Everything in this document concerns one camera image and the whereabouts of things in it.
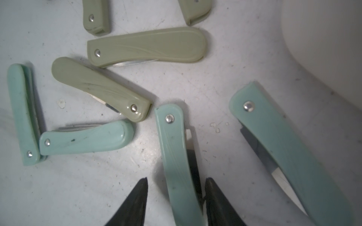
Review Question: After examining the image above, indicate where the white storage box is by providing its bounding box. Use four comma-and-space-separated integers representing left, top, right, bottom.
281, 1, 362, 109

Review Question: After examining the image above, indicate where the olive green folding knife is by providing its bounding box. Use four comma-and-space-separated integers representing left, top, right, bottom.
87, 27, 207, 68
51, 57, 152, 122
82, 0, 111, 36
178, 0, 213, 26

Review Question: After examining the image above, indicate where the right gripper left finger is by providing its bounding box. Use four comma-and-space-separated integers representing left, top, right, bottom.
105, 178, 148, 226

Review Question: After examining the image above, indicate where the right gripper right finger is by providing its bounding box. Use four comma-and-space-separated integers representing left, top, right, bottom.
205, 178, 247, 226

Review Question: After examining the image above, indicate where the mint green folding knife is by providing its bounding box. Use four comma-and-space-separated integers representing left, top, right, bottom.
229, 82, 354, 226
39, 120, 134, 155
155, 104, 206, 226
7, 64, 46, 166

